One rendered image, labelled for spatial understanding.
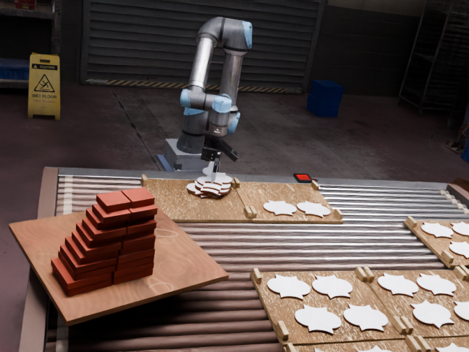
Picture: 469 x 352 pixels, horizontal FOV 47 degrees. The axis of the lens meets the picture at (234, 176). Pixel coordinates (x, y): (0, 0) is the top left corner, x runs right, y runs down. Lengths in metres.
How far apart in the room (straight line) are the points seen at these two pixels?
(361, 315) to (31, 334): 0.98
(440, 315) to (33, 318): 1.27
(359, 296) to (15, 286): 2.03
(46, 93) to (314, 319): 4.31
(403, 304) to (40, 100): 4.35
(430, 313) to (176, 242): 0.87
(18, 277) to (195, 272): 1.87
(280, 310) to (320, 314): 0.12
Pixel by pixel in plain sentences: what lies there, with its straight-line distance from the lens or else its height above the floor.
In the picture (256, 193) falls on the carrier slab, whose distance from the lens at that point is 2.43.
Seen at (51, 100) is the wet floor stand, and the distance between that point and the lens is 5.62.
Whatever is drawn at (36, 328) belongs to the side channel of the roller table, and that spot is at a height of 0.95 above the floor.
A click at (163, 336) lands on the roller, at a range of 1.61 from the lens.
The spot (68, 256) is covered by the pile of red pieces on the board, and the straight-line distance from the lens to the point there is 1.53.
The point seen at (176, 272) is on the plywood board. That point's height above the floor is 1.04.
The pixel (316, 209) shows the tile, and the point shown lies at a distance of 2.38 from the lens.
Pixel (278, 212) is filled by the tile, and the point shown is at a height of 0.95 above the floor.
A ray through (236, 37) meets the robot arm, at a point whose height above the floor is 1.54.
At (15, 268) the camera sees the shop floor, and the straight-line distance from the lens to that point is 3.46.
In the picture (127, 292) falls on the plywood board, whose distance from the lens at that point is 1.55.
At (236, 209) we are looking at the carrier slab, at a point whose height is 0.94.
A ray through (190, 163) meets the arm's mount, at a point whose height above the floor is 0.92.
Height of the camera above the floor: 1.98
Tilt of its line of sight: 24 degrees down
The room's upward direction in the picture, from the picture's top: 10 degrees clockwise
